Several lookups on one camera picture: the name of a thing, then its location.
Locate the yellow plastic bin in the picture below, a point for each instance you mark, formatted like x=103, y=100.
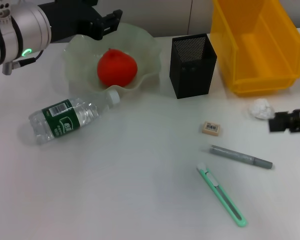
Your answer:
x=252, y=50

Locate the black mesh pen holder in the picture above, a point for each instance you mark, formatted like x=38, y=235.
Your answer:
x=192, y=77

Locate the clear green-label water bottle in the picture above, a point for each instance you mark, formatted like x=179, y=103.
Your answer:
x=62, y=117

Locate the pale green wavy fruit plate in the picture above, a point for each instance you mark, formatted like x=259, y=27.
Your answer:
x=146, y=62

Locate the beige eraser with barcode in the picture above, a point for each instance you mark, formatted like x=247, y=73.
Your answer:
x=211, y=128

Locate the grey marker pen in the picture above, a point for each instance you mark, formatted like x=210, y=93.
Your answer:
x=240, y=157

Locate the green utility knife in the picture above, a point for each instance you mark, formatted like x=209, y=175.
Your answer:
x=222, y=197

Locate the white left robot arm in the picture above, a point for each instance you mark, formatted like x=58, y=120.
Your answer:
x=22, y=32

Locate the white paper ball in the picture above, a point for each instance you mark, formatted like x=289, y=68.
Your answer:
x=258, y=107

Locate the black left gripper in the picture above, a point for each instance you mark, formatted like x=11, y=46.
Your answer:
x=67, y=20

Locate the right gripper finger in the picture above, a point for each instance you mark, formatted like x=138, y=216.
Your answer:
x=280, y=122

